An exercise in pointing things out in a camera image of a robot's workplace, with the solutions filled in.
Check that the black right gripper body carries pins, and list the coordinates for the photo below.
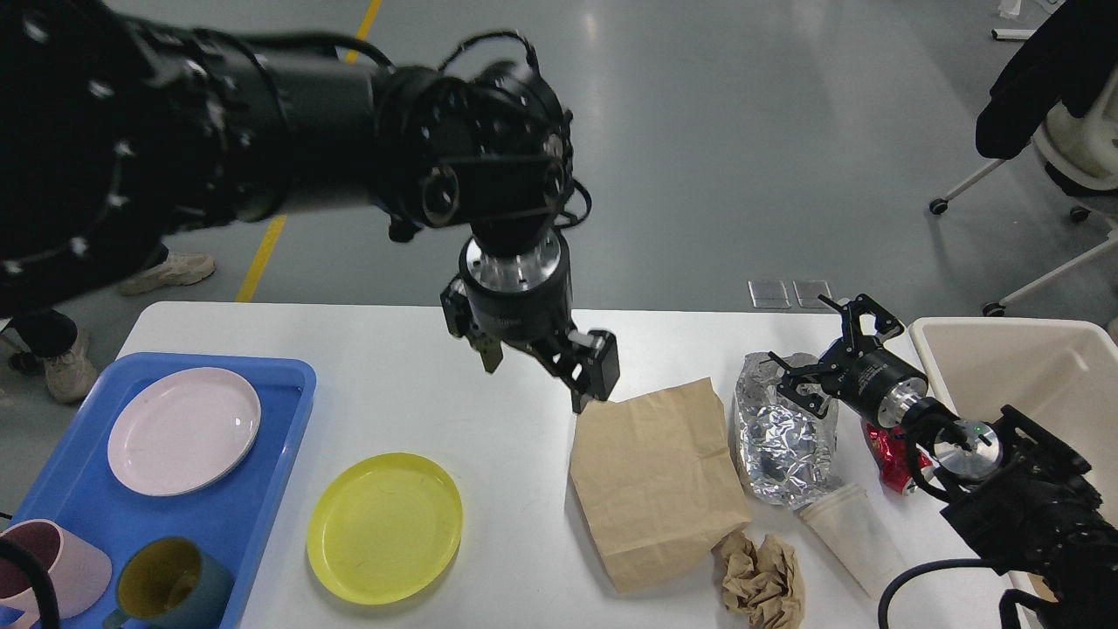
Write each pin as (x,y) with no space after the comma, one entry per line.
(874,382)

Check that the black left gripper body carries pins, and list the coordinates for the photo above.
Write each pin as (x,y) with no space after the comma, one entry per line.
(525,302)

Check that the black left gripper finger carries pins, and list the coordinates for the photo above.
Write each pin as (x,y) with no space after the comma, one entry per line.
(491,355)
(579,401)

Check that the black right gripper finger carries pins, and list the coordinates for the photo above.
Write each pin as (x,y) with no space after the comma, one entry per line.
(793,378)
(852,311)

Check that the yellow plate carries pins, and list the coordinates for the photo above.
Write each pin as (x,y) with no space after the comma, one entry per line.
(385,529)

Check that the dark teal mug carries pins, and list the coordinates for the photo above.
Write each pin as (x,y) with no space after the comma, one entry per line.
(171,583)

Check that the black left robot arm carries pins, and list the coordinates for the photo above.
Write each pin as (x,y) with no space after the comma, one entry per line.
(118,131)

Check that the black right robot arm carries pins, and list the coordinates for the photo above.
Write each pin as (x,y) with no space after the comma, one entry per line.
(1014,492)

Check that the crumpled aluminium foil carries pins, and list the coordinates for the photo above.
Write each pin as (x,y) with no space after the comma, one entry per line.
(783,453)

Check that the red snack wrapper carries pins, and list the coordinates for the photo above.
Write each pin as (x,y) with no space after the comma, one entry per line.
(889,449)

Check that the silver floor socket plates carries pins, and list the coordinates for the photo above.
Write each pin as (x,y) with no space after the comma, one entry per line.
(782,295)

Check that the brown paper bag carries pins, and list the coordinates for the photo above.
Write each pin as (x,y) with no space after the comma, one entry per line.
(656,482)

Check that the white paper cup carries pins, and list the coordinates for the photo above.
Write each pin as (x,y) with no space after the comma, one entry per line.
(845,521)

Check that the cream plastic bin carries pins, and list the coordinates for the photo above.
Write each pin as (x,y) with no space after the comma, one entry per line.
(1061,373)

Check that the crumpled brown paper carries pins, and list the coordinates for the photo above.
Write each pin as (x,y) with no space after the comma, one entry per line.
(762,582)

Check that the white office chair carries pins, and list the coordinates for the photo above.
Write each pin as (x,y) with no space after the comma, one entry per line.
(1079,154)

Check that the pink plate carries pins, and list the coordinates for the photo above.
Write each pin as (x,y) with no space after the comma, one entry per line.
(184,432)

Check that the blue plastic tray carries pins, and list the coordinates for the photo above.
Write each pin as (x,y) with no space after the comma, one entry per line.
(231,519)

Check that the person in black trousers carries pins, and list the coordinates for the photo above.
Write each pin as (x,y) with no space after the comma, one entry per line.
(62,346)

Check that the pink mug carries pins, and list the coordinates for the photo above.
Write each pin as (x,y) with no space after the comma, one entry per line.
(79,572)

